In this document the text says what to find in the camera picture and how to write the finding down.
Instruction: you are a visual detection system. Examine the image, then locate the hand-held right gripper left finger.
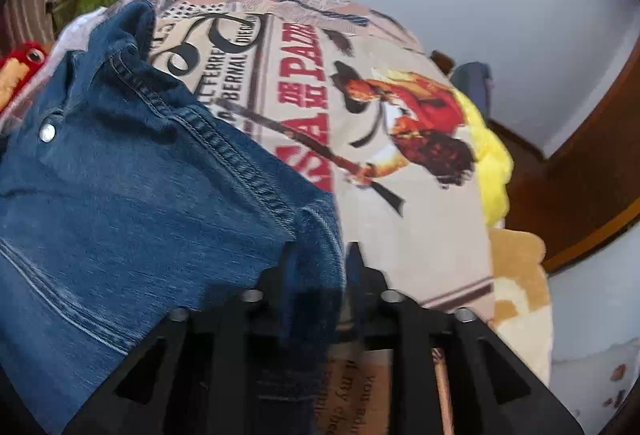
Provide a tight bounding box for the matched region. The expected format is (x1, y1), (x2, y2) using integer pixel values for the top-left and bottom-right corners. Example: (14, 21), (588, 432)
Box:
(65, 240), (302, 435)

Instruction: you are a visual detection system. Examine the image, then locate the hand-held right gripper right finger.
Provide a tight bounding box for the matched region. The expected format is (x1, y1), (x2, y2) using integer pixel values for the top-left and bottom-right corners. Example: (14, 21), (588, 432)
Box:
(344, 240), (587, 435)

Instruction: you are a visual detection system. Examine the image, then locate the blue denim jacket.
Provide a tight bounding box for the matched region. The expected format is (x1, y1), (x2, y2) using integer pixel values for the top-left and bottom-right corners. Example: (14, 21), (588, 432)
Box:
(0, 0), (347, 435)

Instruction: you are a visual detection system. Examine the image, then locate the beige plush blanket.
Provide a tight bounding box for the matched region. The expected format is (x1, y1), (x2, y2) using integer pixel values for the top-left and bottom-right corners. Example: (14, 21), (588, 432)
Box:
(487, 227), (554, 387)

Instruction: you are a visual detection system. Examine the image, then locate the dark grey bag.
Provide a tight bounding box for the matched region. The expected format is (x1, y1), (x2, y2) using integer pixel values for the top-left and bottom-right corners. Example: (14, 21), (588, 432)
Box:
(450, 61), (496, 117)

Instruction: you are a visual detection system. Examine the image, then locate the white door with heart stickers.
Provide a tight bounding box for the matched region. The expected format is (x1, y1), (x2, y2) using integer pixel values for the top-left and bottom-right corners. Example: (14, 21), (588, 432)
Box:
(547, 235), (640, 418)

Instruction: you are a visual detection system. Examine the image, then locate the brown wooden wardrobe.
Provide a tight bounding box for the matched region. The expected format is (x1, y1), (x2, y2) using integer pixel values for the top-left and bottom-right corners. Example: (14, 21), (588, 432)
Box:
(540, 35), (640, 274)

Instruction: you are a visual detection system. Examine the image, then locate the white cloth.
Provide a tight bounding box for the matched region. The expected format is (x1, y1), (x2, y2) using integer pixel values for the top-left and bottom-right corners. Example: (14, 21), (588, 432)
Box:
(55, 8), (109, 52)

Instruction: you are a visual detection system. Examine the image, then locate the red plush toy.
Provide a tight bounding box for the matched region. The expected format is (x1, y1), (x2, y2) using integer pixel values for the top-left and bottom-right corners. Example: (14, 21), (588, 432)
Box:
(0, 41), (52, 117)

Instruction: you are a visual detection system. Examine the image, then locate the brown wooden post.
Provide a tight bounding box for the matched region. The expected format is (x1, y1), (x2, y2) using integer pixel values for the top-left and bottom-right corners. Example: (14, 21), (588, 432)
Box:
(431, 50), (457, 72)

